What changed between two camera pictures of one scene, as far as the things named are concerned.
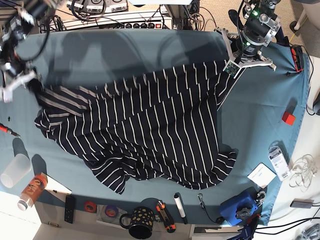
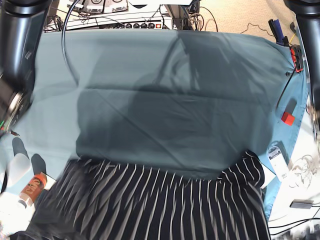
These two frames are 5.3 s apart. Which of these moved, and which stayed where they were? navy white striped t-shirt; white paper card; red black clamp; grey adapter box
Moved: navy white striped t-shirt
Stayed: grey adapter box; red black clamp; white paper card
